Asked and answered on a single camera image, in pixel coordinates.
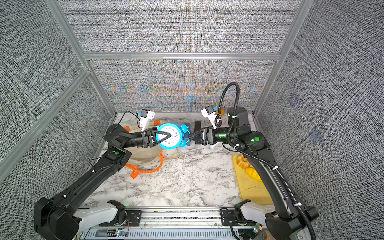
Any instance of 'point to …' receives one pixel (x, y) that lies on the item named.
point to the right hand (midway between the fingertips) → (193, 134)
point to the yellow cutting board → (251, 185)
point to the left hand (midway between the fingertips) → (172, 136)
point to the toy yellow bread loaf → (253, 173)
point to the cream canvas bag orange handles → (147, 159)
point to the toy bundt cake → (242, 161)
